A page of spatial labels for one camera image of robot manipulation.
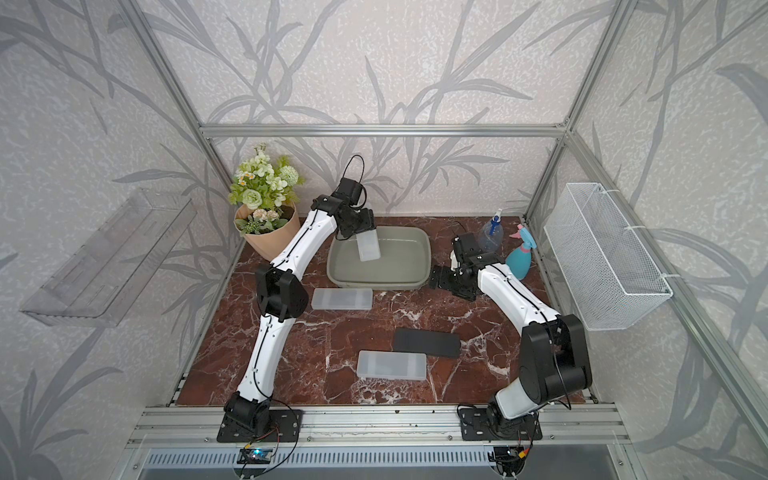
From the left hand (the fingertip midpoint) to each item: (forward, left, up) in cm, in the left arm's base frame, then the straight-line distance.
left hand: (369, 223), depth 99 cm
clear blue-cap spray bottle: (-2, -41, -2) cm, 41 cm away
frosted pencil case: (-21, +8, -13) cm, 26 cm away
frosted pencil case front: (-41, -8, -14) cm, 45 cm away
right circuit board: (-63, -37, -16) cm, 75 cm away
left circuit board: (-62, +24, -15) cm, 68 cm away
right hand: (-21, -23, -4) cm, 31 cm away
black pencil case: (-35, -20, -15) cm, 43 cm away
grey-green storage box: (-6, -12, -13) cm, 19 cm away
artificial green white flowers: (+2, +31, +13) cm, 34 cm away
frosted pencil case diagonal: (-6, 0, -5) cm, 7 cm away
